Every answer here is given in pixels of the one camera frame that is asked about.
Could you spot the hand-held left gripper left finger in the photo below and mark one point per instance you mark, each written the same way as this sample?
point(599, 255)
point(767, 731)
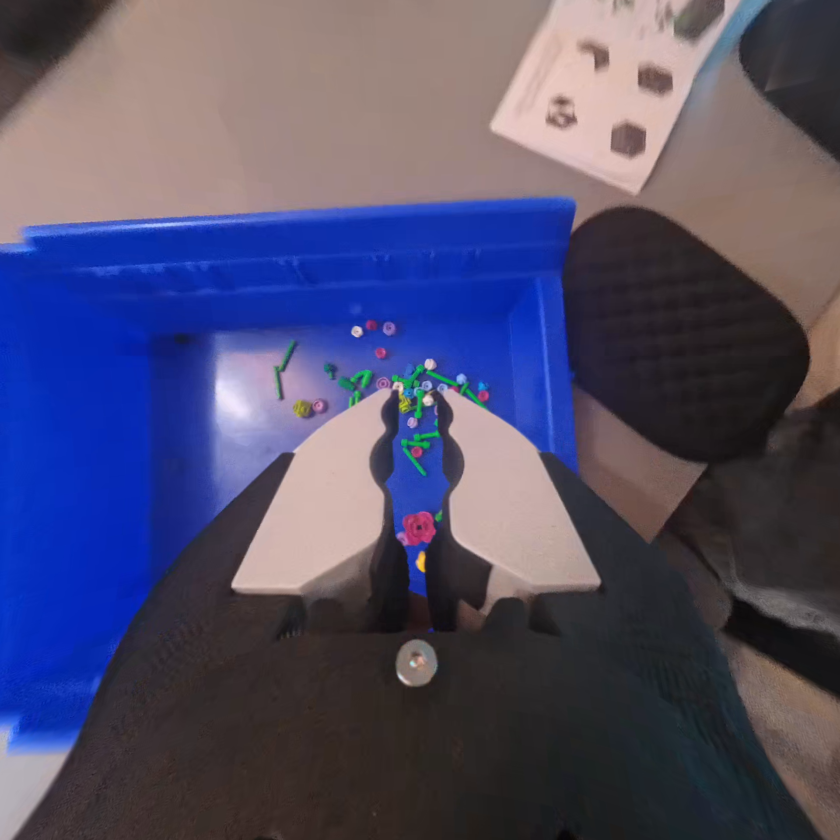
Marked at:
point(315, 499)

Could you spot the pink lego flower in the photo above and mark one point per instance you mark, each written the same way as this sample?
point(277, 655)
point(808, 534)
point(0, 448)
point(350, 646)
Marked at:
point(418, 527)

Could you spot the lego instruction booklet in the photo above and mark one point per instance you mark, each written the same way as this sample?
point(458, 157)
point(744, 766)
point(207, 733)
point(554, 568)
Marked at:
point(590, 98)

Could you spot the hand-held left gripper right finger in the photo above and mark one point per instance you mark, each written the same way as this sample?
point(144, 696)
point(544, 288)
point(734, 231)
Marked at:
point(518, 505)

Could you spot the pile of small lego pieces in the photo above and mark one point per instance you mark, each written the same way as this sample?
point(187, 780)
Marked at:
point(417, 387)

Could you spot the person's grey denim garment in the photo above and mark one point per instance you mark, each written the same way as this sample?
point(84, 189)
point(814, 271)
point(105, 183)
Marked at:
point(787, 558)

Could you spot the black quilted pad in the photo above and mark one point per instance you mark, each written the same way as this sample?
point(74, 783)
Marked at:
point(800, 59)
point(682, 334)

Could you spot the blue plastic bin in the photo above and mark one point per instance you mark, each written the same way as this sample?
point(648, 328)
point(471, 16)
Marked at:
point(98, 459)

